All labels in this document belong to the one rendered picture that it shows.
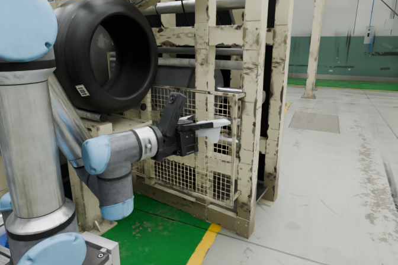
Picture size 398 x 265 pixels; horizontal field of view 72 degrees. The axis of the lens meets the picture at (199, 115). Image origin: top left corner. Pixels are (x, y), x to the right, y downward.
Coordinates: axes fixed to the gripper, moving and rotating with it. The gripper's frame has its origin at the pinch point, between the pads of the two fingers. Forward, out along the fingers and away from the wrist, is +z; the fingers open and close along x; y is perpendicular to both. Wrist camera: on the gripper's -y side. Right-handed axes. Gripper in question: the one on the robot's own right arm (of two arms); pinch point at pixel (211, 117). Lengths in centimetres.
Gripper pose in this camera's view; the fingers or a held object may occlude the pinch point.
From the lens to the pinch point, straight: 78.3
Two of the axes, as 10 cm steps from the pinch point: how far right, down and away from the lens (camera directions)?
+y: 0.9, 9.8, 1.6
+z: 7.6, -1.7, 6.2
